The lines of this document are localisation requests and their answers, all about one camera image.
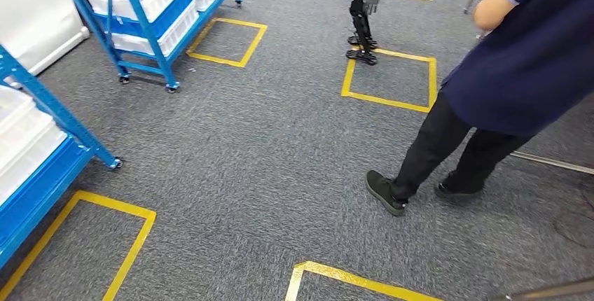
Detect black humanoid robot legs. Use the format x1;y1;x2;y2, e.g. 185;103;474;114
345;0;402;67

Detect blue wheeled bin cart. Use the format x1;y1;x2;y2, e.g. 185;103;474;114
50;0;245;95
0;44;125;270

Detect person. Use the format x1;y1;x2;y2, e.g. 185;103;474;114
365;0;594;218

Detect blue plastic bin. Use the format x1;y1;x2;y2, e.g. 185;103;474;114
95;0;194;40

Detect yellow floor tape square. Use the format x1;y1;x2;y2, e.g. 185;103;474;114
0;190;158;301

